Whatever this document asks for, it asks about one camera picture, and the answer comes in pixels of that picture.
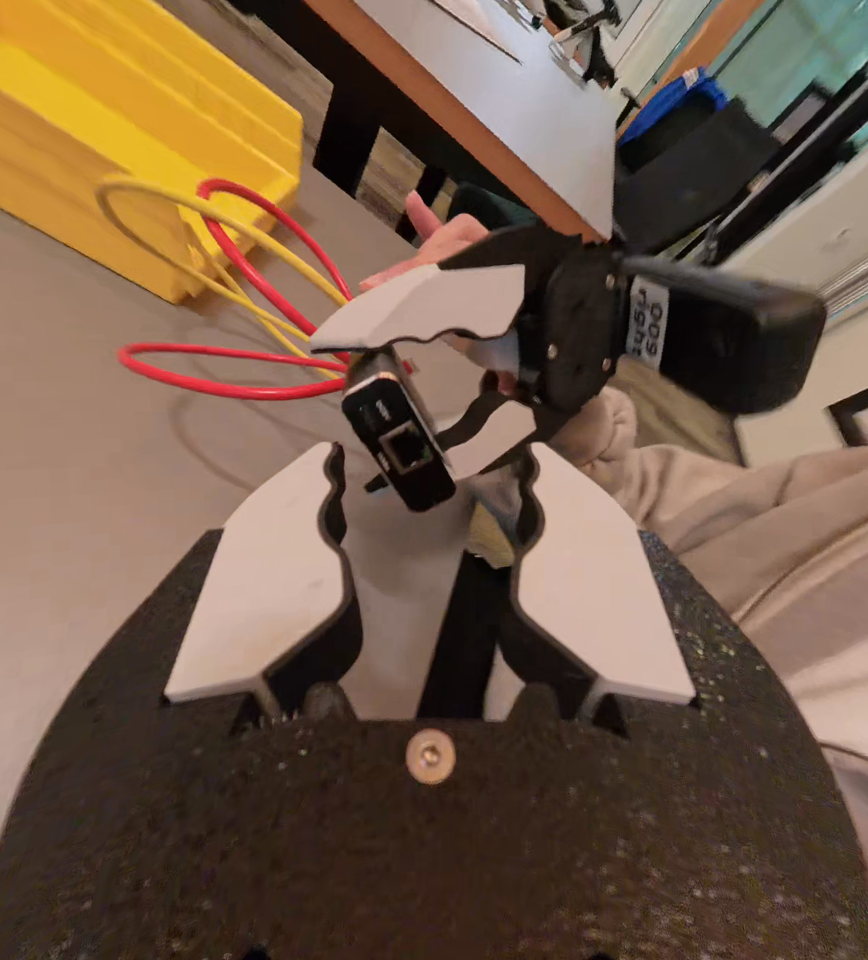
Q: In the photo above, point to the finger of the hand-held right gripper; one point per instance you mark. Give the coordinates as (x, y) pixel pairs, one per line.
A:
(434, 300)
(497, 435)

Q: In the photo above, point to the person's right hand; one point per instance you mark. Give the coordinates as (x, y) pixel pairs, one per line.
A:
(449, 240)

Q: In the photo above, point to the black bag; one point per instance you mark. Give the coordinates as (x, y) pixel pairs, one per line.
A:
(689, 180)

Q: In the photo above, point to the person's right forearm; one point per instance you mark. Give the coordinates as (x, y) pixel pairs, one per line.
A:
(704, 487)

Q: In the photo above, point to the dark cloth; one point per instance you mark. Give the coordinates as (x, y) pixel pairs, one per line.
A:
(464, 637)

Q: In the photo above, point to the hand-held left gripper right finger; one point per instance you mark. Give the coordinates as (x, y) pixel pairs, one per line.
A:
(599, 592)

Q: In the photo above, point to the black ethernet splitter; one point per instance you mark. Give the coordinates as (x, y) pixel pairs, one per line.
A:
(374, 397)

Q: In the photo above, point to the dark office chair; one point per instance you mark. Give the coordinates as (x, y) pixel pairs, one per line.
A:
(494, 202)

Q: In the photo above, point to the yellow plastic bin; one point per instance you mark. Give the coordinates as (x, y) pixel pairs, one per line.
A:
(66, 112)

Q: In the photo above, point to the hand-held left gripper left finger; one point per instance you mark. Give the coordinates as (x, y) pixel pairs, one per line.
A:
(261, 585)

